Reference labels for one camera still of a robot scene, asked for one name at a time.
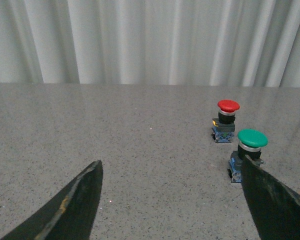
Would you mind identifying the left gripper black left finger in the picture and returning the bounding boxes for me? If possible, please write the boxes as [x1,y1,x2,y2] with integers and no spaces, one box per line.
[2,160,103,240]

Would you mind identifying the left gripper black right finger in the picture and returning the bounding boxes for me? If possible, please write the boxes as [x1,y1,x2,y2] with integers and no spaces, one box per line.
[241,155,300,240]

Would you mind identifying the green mushroom push button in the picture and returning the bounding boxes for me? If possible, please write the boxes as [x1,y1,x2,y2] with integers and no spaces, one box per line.
[228,128,268,183]

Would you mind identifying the red mushroom push button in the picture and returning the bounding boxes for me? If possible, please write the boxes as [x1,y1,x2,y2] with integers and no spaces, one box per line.
[211,99,240,143]

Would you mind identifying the white pleated curtain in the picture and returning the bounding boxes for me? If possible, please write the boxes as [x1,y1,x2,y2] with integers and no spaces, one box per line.
[0,0,300,87]

